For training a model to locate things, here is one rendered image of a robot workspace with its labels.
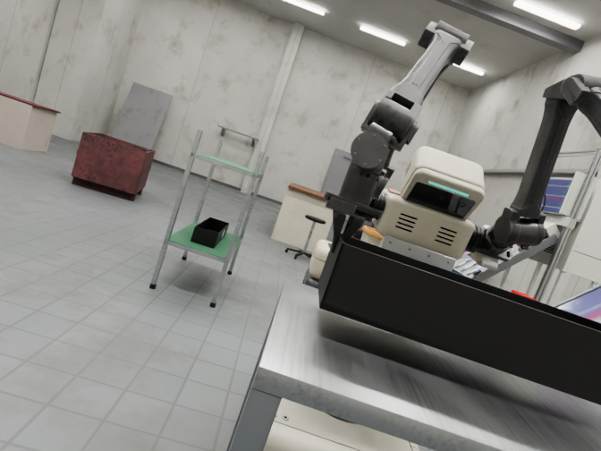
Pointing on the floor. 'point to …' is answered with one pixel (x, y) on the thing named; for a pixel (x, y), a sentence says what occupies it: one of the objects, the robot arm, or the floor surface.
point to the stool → (308, 236)
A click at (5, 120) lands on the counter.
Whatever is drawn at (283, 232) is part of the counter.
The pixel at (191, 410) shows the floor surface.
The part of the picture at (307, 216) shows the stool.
